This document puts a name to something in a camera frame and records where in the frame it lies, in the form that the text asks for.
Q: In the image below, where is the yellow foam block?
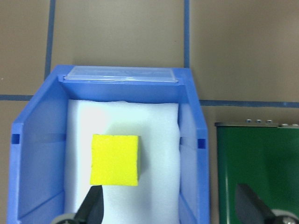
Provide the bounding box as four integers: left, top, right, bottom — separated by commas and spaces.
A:
90, 134, 142, 187

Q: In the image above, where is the green conveyor belt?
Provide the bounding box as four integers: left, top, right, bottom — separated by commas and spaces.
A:
214, 119, 299, 224

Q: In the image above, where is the blue plastic storage bin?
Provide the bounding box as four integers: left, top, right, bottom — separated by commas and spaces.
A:
6, 64, 210, 224

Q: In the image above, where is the white foam pad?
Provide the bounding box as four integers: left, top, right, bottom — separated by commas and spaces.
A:
64, 99, 182, 224

